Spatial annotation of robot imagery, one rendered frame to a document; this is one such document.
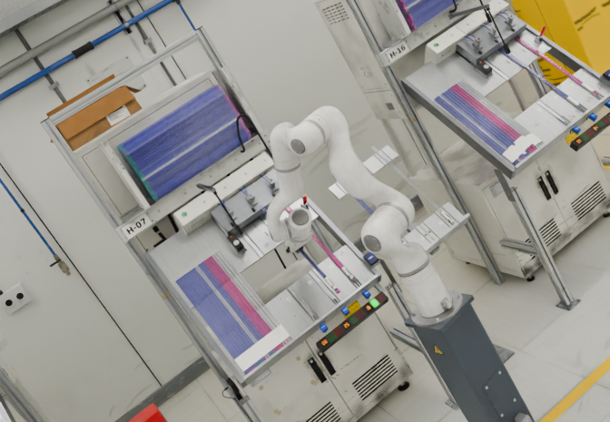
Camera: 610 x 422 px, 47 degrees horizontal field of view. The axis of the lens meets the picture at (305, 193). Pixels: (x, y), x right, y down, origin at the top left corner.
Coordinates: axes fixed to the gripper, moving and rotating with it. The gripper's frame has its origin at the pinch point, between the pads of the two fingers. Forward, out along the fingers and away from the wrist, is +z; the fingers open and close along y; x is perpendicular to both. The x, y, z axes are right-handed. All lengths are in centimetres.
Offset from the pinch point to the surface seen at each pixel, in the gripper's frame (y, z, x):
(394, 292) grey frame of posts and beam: -22.2, 13.7, 35.8
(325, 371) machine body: 14, 54, 39
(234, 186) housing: 2.0, 10.7, -41.4
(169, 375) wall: 72, 201, -36
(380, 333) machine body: -17, 54, 41
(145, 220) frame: 41, 10, -51
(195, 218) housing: 23.6, 10.8, -39.5
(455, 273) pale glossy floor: -90, 122, 35
